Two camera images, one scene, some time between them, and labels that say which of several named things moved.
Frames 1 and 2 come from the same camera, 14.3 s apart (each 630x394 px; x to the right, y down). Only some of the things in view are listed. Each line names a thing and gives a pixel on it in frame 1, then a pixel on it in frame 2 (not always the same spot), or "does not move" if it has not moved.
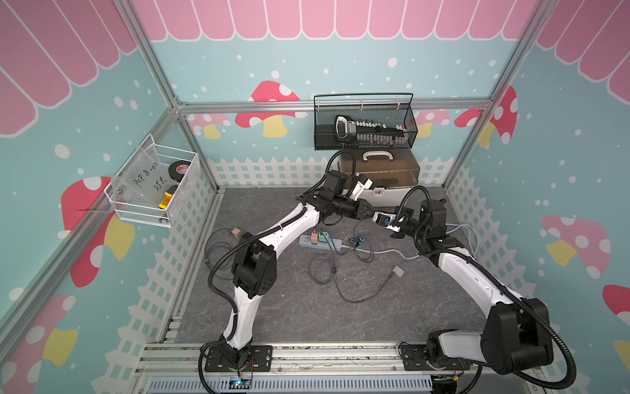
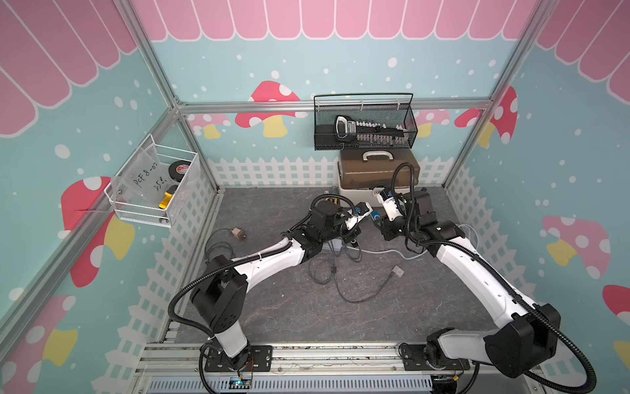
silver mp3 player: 398,271 does not move
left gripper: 359,208 → 351,234
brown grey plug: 238,232 does not move
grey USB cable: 217,242 does not move
